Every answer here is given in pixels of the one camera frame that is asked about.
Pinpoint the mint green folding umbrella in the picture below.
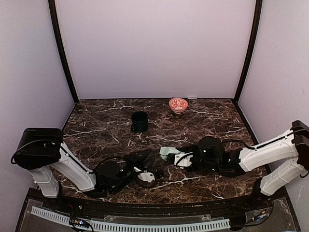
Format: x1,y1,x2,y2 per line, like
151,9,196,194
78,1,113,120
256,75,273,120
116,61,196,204
159,146,182,162

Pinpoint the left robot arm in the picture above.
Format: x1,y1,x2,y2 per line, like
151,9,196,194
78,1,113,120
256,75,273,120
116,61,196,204
11,128,157,199

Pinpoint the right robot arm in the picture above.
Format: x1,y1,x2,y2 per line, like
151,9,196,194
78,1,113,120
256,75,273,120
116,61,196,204
174,120,309,196

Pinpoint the dark green mug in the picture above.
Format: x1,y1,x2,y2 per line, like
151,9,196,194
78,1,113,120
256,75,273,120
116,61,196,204
131,111,148,133

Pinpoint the red patterned white bowl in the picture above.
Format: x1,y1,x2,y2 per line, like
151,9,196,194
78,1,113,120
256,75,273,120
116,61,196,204
169,98,189,114

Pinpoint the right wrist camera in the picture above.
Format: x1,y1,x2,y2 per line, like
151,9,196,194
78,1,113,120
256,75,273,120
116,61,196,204
174,152,193,169

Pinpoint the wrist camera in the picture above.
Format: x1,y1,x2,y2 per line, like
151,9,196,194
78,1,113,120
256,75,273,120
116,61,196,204
133,167,164,189
174,152,193,169

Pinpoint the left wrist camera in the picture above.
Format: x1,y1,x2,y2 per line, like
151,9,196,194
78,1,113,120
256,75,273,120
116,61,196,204
133,167,164,189

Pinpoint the white slotted cable duct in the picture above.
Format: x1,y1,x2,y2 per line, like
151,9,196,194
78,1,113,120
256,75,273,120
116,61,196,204
30,206,231,232

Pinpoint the black front rail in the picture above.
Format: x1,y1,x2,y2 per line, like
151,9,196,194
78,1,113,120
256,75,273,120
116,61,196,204
26,188,288,219

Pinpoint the black corner post right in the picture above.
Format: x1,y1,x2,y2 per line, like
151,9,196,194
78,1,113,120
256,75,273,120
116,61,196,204
233,0,263,104

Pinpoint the black corner post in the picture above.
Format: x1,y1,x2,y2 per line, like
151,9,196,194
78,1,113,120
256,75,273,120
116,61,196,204
48,0,79,104
233,0,263,104

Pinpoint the black corner post left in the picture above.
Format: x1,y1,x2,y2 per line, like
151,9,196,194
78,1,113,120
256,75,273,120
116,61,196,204
48,0,79,104

